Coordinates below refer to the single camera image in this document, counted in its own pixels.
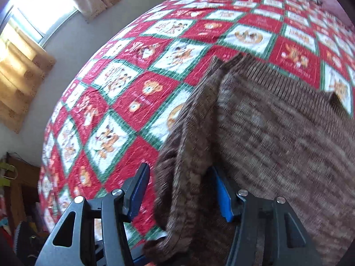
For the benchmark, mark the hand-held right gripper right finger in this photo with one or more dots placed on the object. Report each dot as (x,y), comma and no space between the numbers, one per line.
(223,196)

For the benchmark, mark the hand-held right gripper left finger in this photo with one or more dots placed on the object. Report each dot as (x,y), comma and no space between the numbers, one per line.
(137,196)

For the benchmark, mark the brown knitted sweater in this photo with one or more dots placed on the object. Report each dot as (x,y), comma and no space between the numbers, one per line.
(277,144)

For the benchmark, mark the wooden cabinet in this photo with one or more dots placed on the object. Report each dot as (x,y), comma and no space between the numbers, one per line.
(25,183)

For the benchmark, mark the red checkered printed bedspread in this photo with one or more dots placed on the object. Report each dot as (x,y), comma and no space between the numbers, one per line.
(124,74)

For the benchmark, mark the pink pillow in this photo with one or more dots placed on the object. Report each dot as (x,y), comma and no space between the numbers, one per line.
(331,4)

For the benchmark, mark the side wall window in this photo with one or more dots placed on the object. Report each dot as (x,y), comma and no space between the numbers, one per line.
(36,13)

